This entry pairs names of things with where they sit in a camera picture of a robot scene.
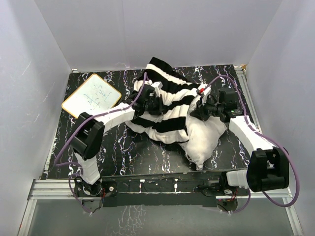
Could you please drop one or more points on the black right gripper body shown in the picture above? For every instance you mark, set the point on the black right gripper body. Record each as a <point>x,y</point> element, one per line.
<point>206,108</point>

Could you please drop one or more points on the white pillow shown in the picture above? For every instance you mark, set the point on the white pillow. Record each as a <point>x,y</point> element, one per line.
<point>203,137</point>

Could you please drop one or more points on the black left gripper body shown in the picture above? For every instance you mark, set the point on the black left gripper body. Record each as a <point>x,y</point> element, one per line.
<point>155,107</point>

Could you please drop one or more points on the yellow framed whiteboard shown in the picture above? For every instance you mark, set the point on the yellow framed whiteboard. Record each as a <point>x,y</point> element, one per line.
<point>94,97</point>

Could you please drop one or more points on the aluminium table frame rail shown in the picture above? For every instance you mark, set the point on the aluminium table frame rail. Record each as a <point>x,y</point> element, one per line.
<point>166,207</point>

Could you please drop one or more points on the black white striped pillowcase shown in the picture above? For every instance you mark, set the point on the black white striped pillowcase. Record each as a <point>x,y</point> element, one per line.
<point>177,95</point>

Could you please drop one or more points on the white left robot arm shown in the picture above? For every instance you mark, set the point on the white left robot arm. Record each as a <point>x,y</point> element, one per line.
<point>88,134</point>

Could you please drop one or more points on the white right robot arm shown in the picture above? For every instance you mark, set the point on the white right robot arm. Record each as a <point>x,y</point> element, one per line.
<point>268,168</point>

